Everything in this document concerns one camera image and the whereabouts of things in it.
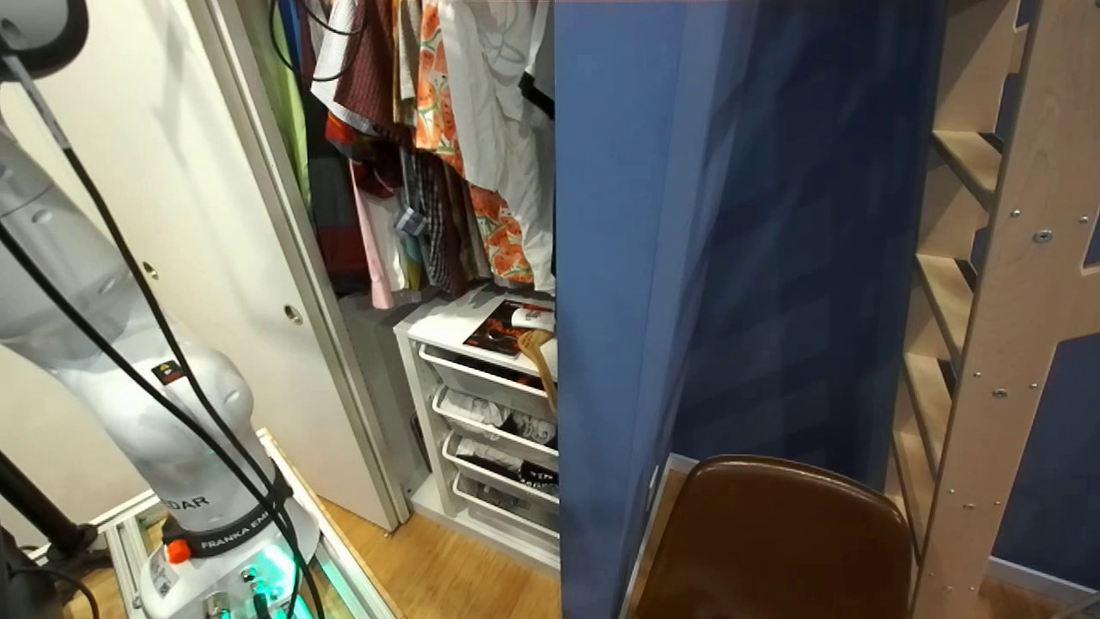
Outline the plain white shirt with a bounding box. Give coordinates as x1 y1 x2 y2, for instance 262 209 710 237
439 0 560 297

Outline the orange watermelon print shirt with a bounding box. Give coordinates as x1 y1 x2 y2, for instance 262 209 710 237
409 0 538 291

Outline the white robot base cart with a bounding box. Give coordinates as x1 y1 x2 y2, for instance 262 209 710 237
98 427 397 619

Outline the light wooden hanger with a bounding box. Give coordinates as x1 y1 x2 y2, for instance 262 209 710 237
517 326 562 417

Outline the dark cover magazine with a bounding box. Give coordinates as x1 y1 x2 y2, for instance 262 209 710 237
460 297 560 361

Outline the dark patterned garment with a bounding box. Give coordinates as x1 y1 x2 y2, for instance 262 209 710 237
390 149 491 303

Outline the white drawer unit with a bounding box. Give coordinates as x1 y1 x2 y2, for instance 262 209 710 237
390 281 562 574

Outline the pink garment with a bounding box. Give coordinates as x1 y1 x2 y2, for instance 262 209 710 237
342 158 412 318

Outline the dark navy curtain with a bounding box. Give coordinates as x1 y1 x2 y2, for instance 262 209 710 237
667 0 951 484

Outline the dark red garment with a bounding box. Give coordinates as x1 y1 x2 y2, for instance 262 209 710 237
309 0 405 193

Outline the white closet door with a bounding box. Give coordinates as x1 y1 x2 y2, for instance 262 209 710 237
0 0 412 537

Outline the green garment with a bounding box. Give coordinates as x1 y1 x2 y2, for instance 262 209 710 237
236 0 317 204

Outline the light wooden ladder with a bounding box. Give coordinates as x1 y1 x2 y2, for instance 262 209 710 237
880 0 1100 619

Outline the black stand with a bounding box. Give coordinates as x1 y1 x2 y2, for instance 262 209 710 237
0 452 106 619

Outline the white wire drawer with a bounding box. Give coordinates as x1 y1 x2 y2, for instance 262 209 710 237
450 470 562 540
431 384 562 459
439 431 562 500
417 339 555 404

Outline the thin black cable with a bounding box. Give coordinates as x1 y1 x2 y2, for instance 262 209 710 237
0 49 329 619
0 220 288 519

